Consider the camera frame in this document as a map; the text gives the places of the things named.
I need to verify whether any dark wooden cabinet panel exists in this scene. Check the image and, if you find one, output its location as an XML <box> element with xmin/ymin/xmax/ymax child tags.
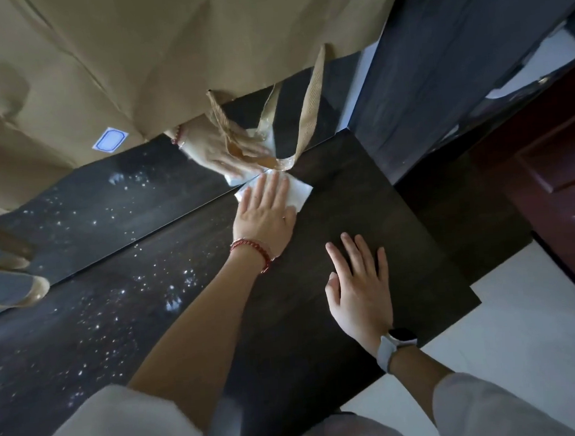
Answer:
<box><xmin>340</xmin><ymin>0</ymin><xmax>575</xmax><ymax>188</ymax></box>

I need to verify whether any dark red wooden door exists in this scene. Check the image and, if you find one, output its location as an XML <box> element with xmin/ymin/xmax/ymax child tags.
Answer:
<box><xmin>464</xmin><ymin>72</ymin><xmax>575</xmax><ymax>321</ymax></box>

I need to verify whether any beige woven bag handle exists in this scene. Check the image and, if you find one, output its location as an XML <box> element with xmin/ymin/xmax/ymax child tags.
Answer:
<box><xmin>202</xmin><ymin>43</ymin><xmax>337</xmax><ymax>177</ymax></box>

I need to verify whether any large brown paper bag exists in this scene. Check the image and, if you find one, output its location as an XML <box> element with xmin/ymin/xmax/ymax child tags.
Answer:
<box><xmin>0</xmin><ymin>0</ymin><xmax>422</xmax><ymax>225</ymax></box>

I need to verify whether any red bead bracelet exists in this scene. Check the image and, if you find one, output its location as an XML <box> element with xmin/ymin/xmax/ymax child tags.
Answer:
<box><xmin>228</xmin><ymin>235</ymin><xmax>277</xmax><ymax>277</ymax></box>

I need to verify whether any white paper tissue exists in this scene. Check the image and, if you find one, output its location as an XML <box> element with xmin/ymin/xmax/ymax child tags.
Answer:
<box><xmin>233</xmin><ymin>168</ymin><xmax>315</xmax><ymax>216</ymax></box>

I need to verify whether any white shirt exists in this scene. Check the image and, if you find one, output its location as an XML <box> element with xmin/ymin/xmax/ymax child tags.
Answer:
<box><xmin>0</xmin><ymin>352</ymin><xmax>575</xmax><ymax>436</ymax></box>

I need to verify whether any person's left hand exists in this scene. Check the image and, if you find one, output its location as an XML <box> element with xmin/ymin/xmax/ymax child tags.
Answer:
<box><xmin>228</xmin><ymin>170</ymin><xmax>302</xmax><ymax>263</ymax></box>

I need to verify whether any person's right forearm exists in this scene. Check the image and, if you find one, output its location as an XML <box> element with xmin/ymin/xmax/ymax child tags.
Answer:
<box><xmin>389</xmin><ymin>341</ymin><xmax>461</xmax><ymax>427</ymax></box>

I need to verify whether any white smartwatch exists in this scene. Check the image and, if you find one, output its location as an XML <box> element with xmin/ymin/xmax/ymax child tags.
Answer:
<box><xmin>374</xmin><ymin>326</ymin><xmax>421</xmax><ymax>375</ymax></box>

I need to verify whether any person's right hand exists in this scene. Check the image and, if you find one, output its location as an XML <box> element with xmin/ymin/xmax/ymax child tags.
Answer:
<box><xmin>321</xmin><ymin>229</ymin><xmax>397</xmax><ymax>359</ymax></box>

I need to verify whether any person's left forearm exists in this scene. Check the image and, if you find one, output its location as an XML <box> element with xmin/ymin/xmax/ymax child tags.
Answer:
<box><xmin>117</xmin><ymin>246</ymin><xmax>279</xmax><ymax>436</ymax></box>

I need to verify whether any white blue-edged label sticker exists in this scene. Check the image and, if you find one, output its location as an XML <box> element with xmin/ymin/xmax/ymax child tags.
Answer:
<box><xmin>90</xmin><ymin>125</ymin><xmax>131</xmax><ymax>155</ymax></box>

